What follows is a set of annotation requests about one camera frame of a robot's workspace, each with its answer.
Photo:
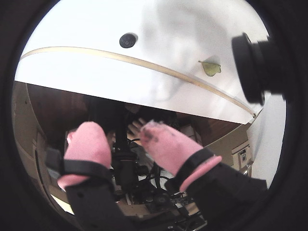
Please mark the pink covered gripper finger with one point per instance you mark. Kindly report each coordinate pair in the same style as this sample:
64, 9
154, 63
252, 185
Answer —
89, 146
170, 149

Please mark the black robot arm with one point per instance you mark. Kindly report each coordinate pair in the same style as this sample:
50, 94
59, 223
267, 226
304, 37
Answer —
173, 211

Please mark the person's bare hand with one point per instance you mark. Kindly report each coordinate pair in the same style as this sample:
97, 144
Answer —
134, 128

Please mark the green leaf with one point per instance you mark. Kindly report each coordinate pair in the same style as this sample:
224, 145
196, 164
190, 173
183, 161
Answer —
211, 68

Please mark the dark blueberry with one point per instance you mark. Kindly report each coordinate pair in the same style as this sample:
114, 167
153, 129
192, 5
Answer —
127, 40

